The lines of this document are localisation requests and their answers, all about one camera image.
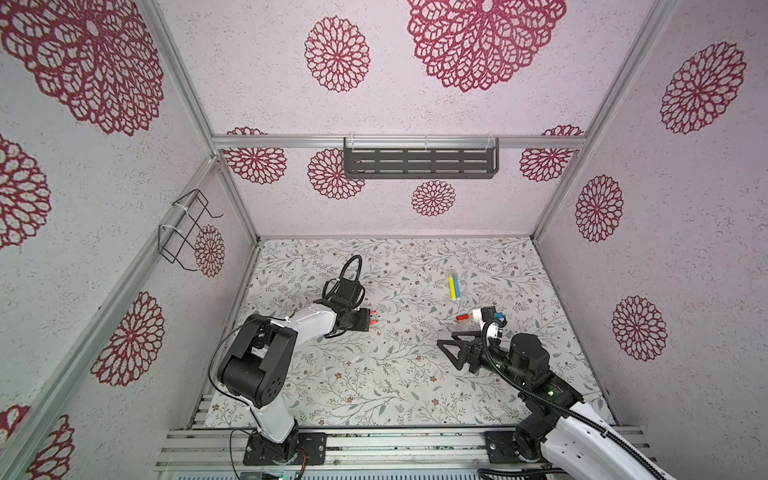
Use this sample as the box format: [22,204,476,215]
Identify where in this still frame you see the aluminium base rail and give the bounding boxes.
[153,394,523,475]

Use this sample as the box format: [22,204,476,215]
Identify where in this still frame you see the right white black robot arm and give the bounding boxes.
[437,331,671,479]

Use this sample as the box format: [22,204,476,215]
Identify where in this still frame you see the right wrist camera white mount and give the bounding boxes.
[470,306,507,344]

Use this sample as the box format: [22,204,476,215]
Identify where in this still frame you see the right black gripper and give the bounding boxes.
[438,330,530,392]

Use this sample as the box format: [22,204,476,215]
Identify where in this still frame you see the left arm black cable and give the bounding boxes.
[321,254,367,301]

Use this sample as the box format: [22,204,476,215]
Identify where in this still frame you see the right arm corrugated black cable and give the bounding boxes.
[479,320,670,480]

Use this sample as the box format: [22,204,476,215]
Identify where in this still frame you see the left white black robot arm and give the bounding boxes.
[216,278,371,466]

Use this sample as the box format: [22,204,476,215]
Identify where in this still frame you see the dark metal wall shelf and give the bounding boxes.
[342,138,500,180]

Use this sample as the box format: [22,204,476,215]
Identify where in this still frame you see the black wire wall rack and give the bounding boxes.
[156,189,226,277]

